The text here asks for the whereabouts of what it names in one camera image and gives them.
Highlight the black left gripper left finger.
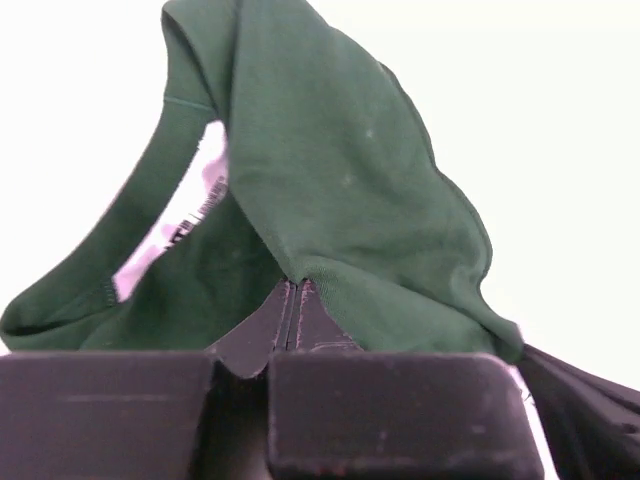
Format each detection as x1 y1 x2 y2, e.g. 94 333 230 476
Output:
205 280 295 378

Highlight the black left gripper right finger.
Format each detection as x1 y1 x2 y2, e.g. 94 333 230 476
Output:
289 280 362 352

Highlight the white green raglan t-shirt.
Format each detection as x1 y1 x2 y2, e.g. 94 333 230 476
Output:
0 0 640 480

